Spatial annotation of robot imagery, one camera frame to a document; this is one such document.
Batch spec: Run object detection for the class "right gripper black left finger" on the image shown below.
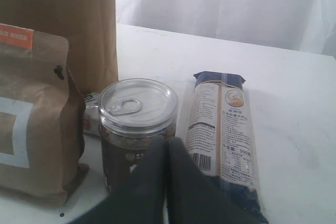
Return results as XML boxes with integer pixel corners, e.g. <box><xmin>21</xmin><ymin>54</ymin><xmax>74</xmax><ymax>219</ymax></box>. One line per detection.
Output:
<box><xmin>72</xmin><ymin>136</ymin><xmax>166</xmax><ymax>224</ymax></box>

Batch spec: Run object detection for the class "small white blue packet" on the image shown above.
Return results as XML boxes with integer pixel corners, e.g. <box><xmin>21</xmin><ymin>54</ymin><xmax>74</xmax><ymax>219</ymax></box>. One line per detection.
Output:
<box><xmin>83</xmin><ymin>92</ymin><xmax>100</xmax><ymax>136</ymax></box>

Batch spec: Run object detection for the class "brown paper shopping bag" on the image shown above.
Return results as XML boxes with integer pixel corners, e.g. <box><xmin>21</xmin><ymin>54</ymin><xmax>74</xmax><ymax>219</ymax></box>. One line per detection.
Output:
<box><xmin>1</xmin><ymin>0</ymin><xmax>118</xmax><ymax>93</ymax></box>

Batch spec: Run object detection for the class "dark blue pasta packet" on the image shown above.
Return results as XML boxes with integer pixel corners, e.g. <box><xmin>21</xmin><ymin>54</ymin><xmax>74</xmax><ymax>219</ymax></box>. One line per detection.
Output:
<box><xmin>185</xmin><ymin>71</ymin><xmax>268</xmax><ymax>223</ymax></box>

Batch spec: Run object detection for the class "brown kraft pouch orange label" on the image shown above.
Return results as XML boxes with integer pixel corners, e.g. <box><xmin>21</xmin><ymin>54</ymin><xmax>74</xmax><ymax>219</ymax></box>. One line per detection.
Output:
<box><xmin>1</xmin><ymin>24</ymin><xmax>88</xmax><ymax>207</ymax></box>

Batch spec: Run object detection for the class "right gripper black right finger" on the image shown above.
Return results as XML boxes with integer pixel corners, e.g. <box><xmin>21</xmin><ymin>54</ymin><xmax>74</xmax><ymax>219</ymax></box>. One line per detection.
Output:
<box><xmin>166</xmin><ymin>137</ymin><xmax>254</xmax><ymax>223</ymax></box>

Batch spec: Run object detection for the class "dark clear pull-tab jar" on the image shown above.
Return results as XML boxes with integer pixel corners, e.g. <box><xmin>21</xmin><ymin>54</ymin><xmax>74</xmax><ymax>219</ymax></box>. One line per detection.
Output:
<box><xmin>99</xmin><ymin>79</ymin><xmax>178</xmax><ymax>193</ymax></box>

